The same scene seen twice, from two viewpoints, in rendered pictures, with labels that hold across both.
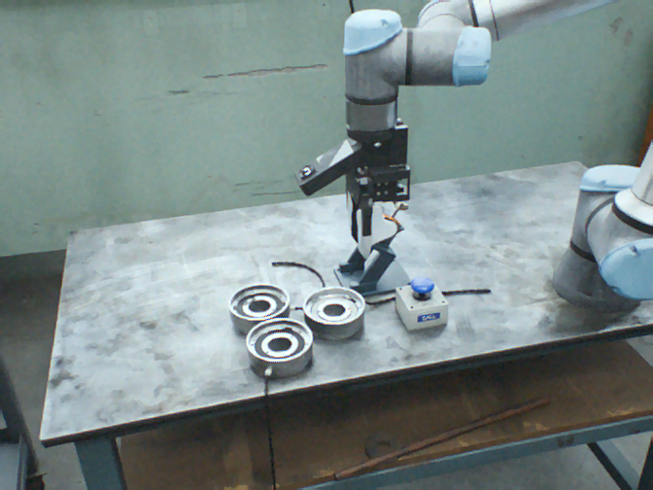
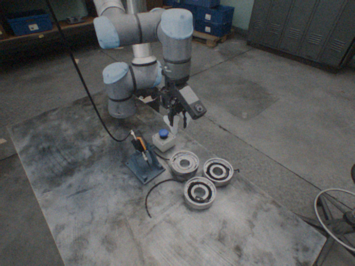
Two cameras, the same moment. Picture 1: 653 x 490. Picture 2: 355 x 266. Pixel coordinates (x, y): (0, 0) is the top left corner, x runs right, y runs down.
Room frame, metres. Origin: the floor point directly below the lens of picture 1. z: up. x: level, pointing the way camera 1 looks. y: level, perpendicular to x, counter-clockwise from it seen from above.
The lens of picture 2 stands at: (1.21, 0.40, 1.44)
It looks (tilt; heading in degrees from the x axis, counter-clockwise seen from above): 43 degrees down; 241
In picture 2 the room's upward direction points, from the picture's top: straight up
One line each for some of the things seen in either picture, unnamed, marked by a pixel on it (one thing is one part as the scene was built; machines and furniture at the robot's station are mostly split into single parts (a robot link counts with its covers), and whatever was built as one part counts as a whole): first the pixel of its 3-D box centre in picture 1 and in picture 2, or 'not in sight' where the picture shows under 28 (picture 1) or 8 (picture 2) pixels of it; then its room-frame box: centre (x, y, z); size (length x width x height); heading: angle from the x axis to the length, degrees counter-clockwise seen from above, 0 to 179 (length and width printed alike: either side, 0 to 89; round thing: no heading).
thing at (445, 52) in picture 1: (446, 53); (157, 26); (0.95, -0.17, 1.26); 0.11 x 0.11 x 0.08; 84
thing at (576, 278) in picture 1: (601, 263); (122, 101); (1.04, -0.49, 0.85); 0.15 x 0.15 x 0.10
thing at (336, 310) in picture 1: (334, 314); (184, 164); (0.95, -0.01, 0.82); 0.10 x 0.10 x 0.04
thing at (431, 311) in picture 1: (424, 304); (163, 139); (0.96, -0.17, 0.82); 0.08 x 0.07 x 0.05; 103
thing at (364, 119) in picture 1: (370, 111); (176, 66); (0.95, -0.07, 1.18); 0.08 x 0.08 x 0.05
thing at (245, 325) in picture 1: (259, 310); (199, 193); (0.97, 0.12, 0.82); 0.10 x 0.10 x 0.04
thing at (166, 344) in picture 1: (380, 266); (129, 170); (1.14, -0.10, 0.79); 1.20 x 0.60 x 0.02; 103
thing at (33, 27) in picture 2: not in sight; (29, 22); (1.52, -3.58, 0.56); 0.52 x 0.38 x 0.22; 10
